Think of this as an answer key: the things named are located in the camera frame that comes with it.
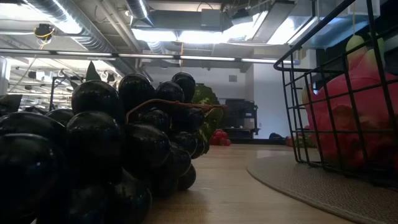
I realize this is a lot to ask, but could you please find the dark red grape bunch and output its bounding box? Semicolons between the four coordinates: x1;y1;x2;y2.
211;128;233;147

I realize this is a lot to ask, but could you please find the black grape bunch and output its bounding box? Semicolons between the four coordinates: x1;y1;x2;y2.
0;70;230;224

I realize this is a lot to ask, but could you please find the pink dragon fruit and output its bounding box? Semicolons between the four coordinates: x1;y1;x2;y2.
303;33;398;170

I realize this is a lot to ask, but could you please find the black wire basket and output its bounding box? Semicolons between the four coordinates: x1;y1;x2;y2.
273;0;398;189

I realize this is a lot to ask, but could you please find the black equipment rack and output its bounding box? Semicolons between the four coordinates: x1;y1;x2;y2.
224;98;260;140

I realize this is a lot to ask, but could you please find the long horizontal light bar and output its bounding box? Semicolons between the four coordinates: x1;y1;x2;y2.
0;47;292;65

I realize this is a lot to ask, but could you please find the pink grape bunch green leaf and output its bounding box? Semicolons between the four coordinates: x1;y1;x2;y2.
297;126;313;149

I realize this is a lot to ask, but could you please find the round beige placemat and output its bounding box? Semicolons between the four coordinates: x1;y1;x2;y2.
246;154;398;224

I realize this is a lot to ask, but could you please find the dark flat monitor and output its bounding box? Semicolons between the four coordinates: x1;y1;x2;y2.
0;94;23;116

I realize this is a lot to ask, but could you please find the black aluminium table frame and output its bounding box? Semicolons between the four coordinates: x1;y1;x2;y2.
228;138;289;145

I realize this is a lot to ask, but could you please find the grey rectangular duct box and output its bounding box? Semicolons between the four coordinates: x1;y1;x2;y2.
200;8;225;31

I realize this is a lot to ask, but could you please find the small round silver duct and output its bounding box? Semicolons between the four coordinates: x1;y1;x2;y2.
126;0;154;27

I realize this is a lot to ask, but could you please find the wide flat silver duct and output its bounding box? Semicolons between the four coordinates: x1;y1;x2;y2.
228;0;296;44

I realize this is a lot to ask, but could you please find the large round silver duct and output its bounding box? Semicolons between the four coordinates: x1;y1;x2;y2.
18;0;137;75

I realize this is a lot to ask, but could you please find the black ceiling device yellow cable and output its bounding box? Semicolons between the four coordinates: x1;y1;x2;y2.
33;23;57;42

